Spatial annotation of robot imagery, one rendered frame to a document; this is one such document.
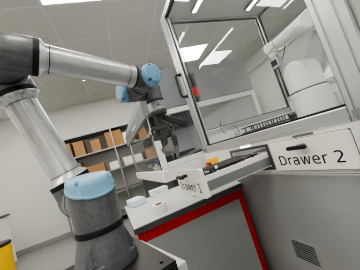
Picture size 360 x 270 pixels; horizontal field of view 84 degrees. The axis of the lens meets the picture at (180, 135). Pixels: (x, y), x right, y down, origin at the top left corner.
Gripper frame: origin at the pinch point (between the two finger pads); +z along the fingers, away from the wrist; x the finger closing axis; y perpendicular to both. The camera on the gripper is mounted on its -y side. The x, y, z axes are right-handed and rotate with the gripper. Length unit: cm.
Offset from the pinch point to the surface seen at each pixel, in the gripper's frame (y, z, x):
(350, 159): -33, 16, 44
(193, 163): -38, 12, -80
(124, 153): -14, -37, -420
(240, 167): -19.8, 12.9, 12.6
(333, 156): -33, 15, 40
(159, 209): 11.7, 21.9, -15.1
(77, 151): 77, -66, -378
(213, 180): -6.3, 13.2, 12.9
